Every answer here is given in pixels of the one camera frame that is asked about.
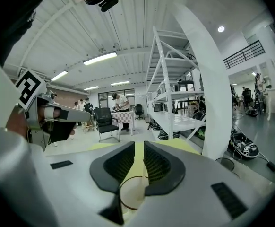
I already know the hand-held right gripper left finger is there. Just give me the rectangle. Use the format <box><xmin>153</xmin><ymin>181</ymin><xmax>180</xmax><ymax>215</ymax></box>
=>
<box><xmin>89</xmin><ymin>140</ymin><xmax>136</xmax><ymax>194</ymax></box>

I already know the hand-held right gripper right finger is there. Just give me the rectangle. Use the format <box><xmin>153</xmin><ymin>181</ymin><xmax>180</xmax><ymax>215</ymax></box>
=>
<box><xmin>143</xmin><ymin>140</ymin><xmax>186</xmax><ymax>196</ymax></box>

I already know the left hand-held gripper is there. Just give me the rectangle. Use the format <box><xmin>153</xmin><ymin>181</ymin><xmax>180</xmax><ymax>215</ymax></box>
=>
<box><xmin>14</xmin><ymin>69</ymin><xmax>92</xmax><ymax>152</ymax></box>

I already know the pale cup with brown rim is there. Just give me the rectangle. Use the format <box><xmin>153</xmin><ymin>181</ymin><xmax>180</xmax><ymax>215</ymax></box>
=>
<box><xmin>119</xmin><ymin>175</ymin><xmax>150</xmax><ymax>210</ymax></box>

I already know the person's left forearm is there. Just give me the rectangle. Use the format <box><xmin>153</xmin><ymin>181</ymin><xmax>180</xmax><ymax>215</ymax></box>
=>
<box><xmin>5</xmin><ymin>105</ymin><xmax>29</xmax><ymax>142</ymax></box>

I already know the black office chair with armrests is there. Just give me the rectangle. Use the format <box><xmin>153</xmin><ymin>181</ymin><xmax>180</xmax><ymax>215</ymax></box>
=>
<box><xmin>93</xmin><ymin>107</ymin><xmax>121</xmax><ymax>143</ymax></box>

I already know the dark framed glass door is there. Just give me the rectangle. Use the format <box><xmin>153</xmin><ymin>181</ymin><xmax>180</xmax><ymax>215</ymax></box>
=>
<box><xmin>98</xmin><ymin>89</ymin><xmax>136</xmax><ymax>109</ymax></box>

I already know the table with checkered cloth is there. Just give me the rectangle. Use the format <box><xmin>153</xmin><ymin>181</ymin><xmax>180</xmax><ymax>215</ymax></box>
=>
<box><xmin>111</xmin><ymin>111</ymin><xmax>136</xmax><ymax>136</ymax></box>

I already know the black swivel office chair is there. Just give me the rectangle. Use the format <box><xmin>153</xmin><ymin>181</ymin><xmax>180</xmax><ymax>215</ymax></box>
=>
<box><xmin>134</xmin><ymin>103</ymin><xmax>145</xmax><ymax>121</ymax></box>

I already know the white metal shelf rack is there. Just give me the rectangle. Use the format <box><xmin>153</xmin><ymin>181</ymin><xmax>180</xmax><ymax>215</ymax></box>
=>
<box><xmin>145</xmin><ymin>26</ymin><xmax>208</xmax><ymax>142</ymax></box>

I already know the white curved column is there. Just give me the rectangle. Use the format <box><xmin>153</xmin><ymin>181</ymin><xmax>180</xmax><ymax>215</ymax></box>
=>
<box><xmin>172</xmin><ymin>1</ymin><xmax>233</xmax><ymax>162</ymax></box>

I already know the person's black shirt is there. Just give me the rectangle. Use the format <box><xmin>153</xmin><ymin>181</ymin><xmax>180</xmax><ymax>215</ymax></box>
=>
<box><xmin>0</xmin><ymin>0</ymin><xmax>60</xmax><ymax>67</ymax></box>

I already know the white desk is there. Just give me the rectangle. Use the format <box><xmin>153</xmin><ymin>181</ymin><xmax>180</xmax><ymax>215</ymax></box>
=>
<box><xmin>264</xmin><ymin>87</ymin><xmax>275</xmax><ymax>122</ymax></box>

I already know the black metal railing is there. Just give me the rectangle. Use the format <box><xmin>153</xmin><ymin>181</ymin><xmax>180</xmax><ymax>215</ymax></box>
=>
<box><xmin>223</xmin><ymin>40</ymin><xmax>266</xmax><ymax>70</ymax></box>

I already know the black device with cables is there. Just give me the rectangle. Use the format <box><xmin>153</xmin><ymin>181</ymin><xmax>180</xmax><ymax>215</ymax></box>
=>
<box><xmin>229</xmin><ymin>126</ymin><xmax>260</xmax><ymax>161</ymax></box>

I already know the black power adapter with cable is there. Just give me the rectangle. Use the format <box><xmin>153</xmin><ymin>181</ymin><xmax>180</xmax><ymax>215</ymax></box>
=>
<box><xmin>258</xmin><ymin>150</ymin><xmax>275</xmax><ymax>178</ymax></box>

